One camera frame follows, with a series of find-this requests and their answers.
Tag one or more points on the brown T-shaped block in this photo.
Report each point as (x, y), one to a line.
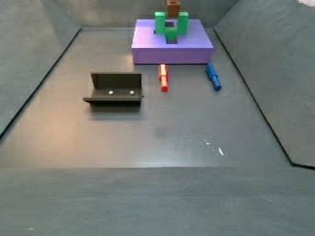
(172, 8)

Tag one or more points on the blue peg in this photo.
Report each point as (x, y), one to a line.
(214, 77)

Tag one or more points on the black angle bracket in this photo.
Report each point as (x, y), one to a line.
(115, 88)

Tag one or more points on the purple base board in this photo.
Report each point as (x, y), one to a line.
(192, 48)

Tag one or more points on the green U-shaped block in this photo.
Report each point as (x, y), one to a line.
(171, 26)

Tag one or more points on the red peg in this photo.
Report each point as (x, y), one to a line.
(163, 77)

